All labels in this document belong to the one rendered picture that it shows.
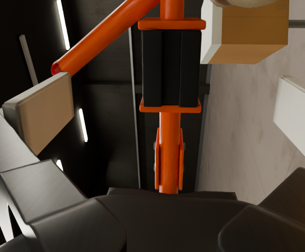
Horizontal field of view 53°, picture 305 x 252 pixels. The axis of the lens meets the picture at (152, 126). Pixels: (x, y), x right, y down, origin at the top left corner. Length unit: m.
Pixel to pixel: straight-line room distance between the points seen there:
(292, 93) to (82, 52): 0.21
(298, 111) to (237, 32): 1.58
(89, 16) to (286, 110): 8.96
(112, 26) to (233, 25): 1.46
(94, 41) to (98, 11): 8.68
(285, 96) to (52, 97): 0.13
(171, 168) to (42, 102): 0.20
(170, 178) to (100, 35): 0.16
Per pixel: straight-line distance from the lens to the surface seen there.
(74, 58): 0.32
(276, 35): 1.79
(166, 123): 0.31
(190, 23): 0.28
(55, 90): 0.17
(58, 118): 0.18
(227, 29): 1.74
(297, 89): 0.17
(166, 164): 0.32
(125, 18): 0.31
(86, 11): 9.08
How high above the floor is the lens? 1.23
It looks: 3 degrees up
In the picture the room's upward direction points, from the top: 89 degrees counter-clockwise
